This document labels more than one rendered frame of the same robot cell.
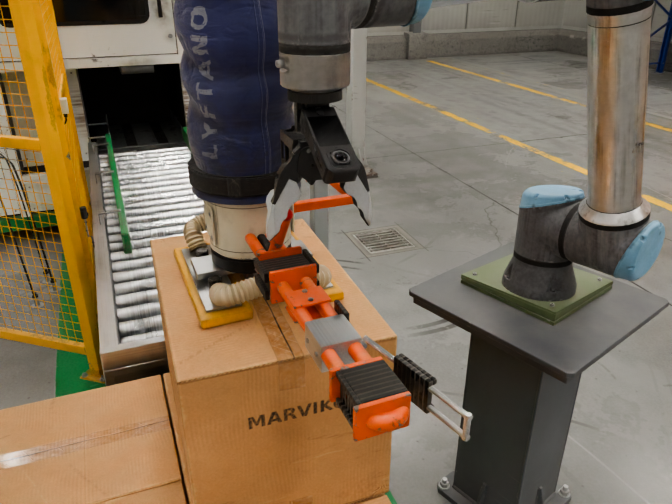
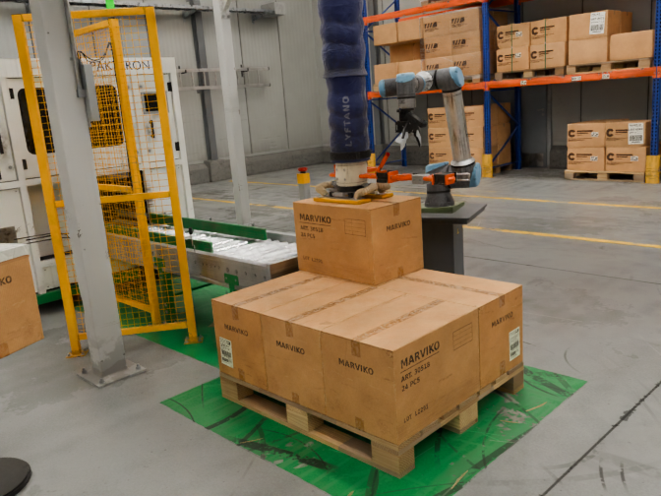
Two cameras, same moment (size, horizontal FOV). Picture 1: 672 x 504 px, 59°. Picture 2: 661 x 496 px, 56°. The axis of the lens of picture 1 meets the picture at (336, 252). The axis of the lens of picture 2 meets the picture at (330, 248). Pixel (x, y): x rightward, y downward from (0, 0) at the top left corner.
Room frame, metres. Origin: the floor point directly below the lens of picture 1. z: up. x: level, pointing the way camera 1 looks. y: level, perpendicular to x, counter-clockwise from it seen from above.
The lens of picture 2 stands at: (-1.97, 1.65, 1.48)
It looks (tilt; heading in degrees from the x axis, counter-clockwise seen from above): 13 degrees down; 337
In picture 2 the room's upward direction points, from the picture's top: 4 degrees counter-clockwise
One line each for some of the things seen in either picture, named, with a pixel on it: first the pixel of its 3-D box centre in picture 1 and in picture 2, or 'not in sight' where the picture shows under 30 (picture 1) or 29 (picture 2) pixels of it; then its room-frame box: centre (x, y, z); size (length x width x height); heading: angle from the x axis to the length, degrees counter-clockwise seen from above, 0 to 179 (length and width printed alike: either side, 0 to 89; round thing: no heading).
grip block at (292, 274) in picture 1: (286, 273); (387, 176); (0.91, 0.09, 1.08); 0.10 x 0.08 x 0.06; 112
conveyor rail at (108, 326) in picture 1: (100, 227); (165, 258); (2.44, 1.05, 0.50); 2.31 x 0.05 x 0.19; 21
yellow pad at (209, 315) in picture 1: (209, 273); (340, 197); (1.11, 0.27, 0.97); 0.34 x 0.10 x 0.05; 22
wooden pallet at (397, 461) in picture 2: not in sight; (368, 379); (0.74, 0.36, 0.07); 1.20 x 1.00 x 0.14; 21
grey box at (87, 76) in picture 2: not in sight; (85, 93); (1.83, 1.44, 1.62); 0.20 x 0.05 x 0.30; 21
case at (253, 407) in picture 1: (260, 356); (357, 234); (1.13, 0.18, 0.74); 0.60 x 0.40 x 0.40; 20
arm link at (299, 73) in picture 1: (312, 71); (406, 103); (0.78, 0.03, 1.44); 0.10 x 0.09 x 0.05; 111
